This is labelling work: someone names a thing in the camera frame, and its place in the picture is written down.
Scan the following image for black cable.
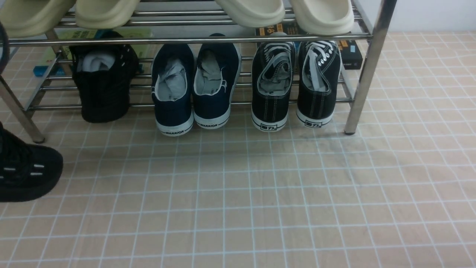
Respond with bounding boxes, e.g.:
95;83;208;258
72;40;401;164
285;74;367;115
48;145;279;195
0;22;10;75

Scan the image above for navy canvas shoe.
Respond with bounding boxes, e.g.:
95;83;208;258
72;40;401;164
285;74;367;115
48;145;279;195
151;44;195;136
192;43;242;130

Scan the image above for black laced canvas shoe left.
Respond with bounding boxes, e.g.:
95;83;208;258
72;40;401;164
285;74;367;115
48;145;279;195
251;40;296;132

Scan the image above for black laced canvas shoe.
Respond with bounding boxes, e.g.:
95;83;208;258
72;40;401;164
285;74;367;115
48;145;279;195
296;41;342;128
251;40;296;132

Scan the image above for silver metal shoe rack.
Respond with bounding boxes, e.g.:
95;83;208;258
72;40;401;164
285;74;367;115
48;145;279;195
1;0;396;144

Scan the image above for black laced canvas shoe right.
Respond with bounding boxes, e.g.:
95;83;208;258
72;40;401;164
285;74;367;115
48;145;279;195
296;41;342;128

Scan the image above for cream slipper far left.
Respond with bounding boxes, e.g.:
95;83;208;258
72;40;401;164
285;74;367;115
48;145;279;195
0;0;75;38

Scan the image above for navy canvas shoe left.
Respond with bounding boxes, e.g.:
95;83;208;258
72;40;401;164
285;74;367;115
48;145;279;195
151;44;195;136

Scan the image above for cream slipper far right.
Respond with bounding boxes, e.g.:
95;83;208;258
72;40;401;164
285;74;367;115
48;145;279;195
290;0;355;36

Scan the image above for cream slipper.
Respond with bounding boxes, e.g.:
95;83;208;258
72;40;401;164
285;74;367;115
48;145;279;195
290;0;355;36
215;0;286;28
0;0;75;38
75;0;140;29

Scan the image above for black knit sneaker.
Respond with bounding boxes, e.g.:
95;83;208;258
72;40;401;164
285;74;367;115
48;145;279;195
69;44;139;123
0;125;64;202

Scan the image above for navy canvas shoe right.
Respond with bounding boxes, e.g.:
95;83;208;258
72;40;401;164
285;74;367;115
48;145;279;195
192;43;242;130

